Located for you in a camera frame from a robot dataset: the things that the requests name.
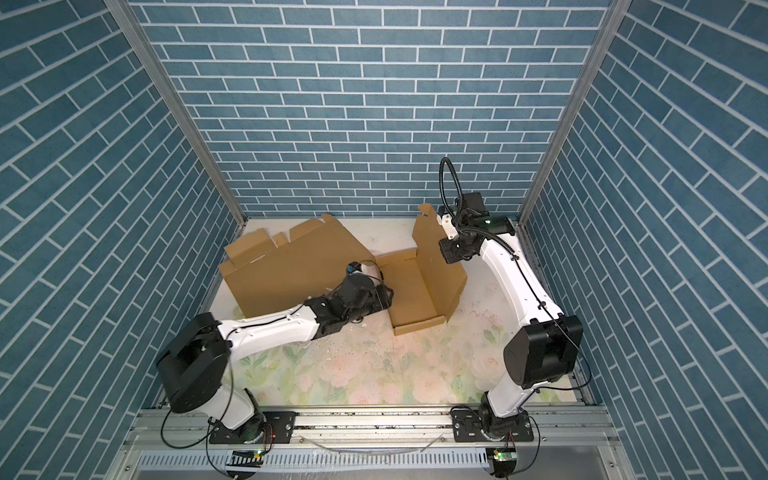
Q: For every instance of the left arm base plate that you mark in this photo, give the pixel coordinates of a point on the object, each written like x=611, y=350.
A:
x=266, y=428

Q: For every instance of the aluminium mounting rail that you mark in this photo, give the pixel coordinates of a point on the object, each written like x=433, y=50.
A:
x=571, y=441

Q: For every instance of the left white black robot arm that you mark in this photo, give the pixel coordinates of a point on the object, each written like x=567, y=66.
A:
x=194, y=363

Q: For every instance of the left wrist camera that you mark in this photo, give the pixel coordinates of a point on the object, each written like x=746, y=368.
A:
x=367, y=268

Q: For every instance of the aluminium corner post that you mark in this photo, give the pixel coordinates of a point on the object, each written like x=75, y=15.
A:
x=129, y=25
x=596, y=55

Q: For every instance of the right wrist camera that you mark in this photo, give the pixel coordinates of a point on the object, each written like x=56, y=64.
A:
x=446, y=223

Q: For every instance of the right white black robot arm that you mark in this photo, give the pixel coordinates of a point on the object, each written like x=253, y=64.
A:
x=544, y=344

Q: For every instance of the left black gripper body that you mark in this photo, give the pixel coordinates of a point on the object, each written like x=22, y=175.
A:
x=373, y=301

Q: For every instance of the left green circuit board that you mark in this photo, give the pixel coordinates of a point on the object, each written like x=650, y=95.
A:
x=244, y=460

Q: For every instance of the left aluminium corner post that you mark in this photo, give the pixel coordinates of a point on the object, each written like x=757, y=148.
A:
x=129, y=25

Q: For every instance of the right aluminium corner post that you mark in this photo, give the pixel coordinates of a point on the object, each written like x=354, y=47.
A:
x=596, y=55

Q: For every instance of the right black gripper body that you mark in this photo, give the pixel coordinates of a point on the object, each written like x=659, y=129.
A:
x=454, y=249

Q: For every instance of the green circuit board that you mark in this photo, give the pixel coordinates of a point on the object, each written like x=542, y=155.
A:
x=244, y=460
x=506, y=456

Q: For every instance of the cardboard box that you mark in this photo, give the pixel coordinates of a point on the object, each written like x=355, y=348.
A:
x=426, y=288
x=268, y=273

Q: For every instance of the right green circuit board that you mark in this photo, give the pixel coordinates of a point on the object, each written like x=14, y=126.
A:
x=506, y=456

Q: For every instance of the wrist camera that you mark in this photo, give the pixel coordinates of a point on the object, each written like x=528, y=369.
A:
x=446, y=223
x=367, y=268

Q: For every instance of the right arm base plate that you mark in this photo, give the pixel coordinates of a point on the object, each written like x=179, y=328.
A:
x=476, y=425

